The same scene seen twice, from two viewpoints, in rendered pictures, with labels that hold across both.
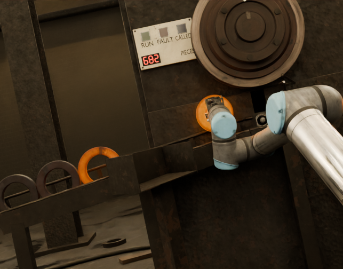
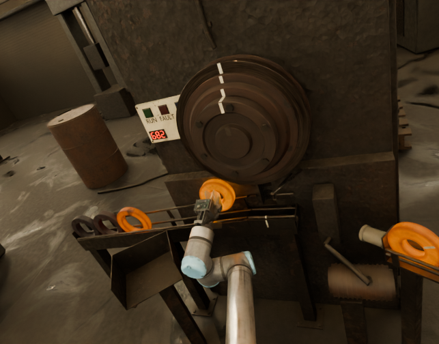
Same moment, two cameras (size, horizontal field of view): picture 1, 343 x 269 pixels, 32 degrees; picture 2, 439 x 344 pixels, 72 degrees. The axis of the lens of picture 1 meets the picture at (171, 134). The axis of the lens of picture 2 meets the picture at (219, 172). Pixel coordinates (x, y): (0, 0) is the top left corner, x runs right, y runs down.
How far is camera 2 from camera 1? 1.89 m
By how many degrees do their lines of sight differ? 39
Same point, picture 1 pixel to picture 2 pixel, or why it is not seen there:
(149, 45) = (153, 121)
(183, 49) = not seen: hidden behind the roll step
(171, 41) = (173, 118)
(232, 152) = (208, 281)
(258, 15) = (241, 132)
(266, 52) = (253, 169)
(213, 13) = (193, 117)
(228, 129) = (196, 274)
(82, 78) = not seen: outside the picture
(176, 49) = not seen: hidden behind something
